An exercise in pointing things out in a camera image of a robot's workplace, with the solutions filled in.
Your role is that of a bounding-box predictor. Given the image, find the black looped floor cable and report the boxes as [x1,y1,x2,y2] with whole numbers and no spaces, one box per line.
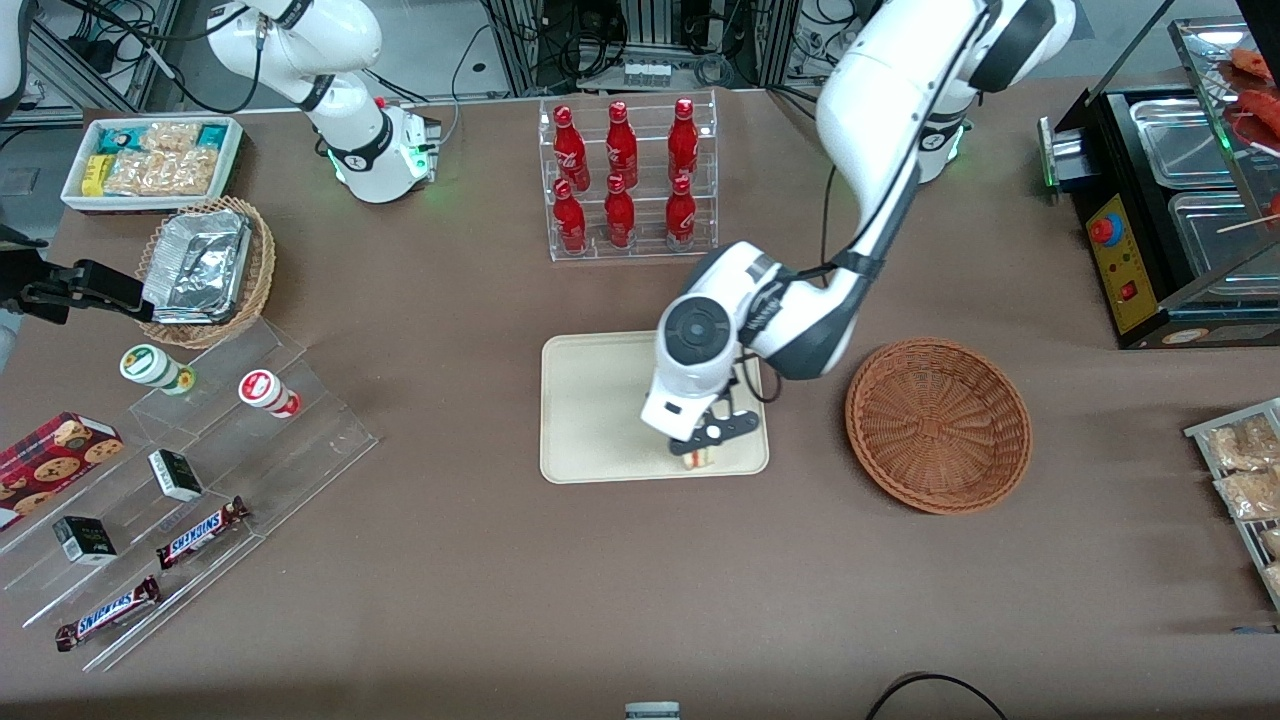
[864,671,1012,720]

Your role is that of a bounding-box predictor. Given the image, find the brown Snickers bar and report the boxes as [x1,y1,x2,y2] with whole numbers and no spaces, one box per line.
[54,575,162,653]
[155,496,252,572]

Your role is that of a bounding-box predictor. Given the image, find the red cola bottle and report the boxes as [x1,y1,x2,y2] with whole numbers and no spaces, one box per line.
[605,100,640,189]
[667,97,700,184]
[552,178,589,255]
[603,173,637,250]
[552,104,592,193]
[664,174,698,252]

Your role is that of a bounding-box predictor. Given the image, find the red fried food pieces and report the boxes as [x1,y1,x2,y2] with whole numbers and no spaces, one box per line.
[1228,46,1280,153]

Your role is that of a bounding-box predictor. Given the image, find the round brown wicker basket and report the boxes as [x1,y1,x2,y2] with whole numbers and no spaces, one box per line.
[844,337,1034,517]

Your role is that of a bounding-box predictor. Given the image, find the steel warmer pan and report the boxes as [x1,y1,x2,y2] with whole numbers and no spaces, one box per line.
[1128,96,1243,191]
[1166,188,1280,286]

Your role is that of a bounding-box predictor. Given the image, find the silver foil container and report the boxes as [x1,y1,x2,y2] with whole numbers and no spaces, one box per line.
[141,207,254,327]

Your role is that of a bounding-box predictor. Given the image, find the red cookie box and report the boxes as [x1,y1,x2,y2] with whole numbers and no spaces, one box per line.
[0,411,125,532]

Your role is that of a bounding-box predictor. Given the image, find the aluminium frame equipment rack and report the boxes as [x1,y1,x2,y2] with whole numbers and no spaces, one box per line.
[478,0,881,97]

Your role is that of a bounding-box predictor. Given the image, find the red lidded yogurt cup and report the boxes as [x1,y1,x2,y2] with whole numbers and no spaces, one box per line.
[237,368,302,420]

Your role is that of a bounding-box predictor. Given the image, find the clear acrylic step display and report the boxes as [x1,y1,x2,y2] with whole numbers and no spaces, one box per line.
[0,317,380,674]

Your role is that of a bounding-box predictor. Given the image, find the clear acrylic bottle rack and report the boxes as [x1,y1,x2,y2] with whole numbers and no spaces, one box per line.
[537,89,720,264]

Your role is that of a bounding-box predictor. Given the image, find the black food warmer cabinet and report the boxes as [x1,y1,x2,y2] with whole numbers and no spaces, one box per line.
[1037,15,1280,350]

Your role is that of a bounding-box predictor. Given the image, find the light tan wicker basket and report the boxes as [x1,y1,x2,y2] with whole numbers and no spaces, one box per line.
[134,195,277,350]

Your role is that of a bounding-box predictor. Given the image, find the beige rectangular plastic tray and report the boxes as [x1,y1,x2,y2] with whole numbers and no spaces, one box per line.
[539,325,771,486]

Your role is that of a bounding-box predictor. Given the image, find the small clear rice cracker bag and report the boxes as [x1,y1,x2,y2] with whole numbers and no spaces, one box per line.
[139,121,203,154]

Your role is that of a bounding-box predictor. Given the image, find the large clear rice cracker bag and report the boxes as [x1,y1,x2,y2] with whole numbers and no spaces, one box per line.
[102,146,221,198]

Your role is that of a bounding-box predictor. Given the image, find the white rectangular snack bin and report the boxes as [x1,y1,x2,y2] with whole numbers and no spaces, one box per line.
[59,114,245,217]

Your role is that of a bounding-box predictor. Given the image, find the tray of packaged snacks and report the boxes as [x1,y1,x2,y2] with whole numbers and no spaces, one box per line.
[1183,397,1280,613]

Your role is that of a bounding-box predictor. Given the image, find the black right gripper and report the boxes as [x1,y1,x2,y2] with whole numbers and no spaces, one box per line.
[17,258,157,325]

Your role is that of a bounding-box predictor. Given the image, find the small black carton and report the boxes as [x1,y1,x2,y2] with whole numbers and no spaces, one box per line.
[147,448,205,503]
[51,515,119,567]

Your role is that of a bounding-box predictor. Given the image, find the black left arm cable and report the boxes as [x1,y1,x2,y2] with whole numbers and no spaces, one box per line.
[735,160,886,406]

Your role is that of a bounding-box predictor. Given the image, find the green lidded yogurt cup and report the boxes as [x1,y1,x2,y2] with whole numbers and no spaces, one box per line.
[119,343,197,397]

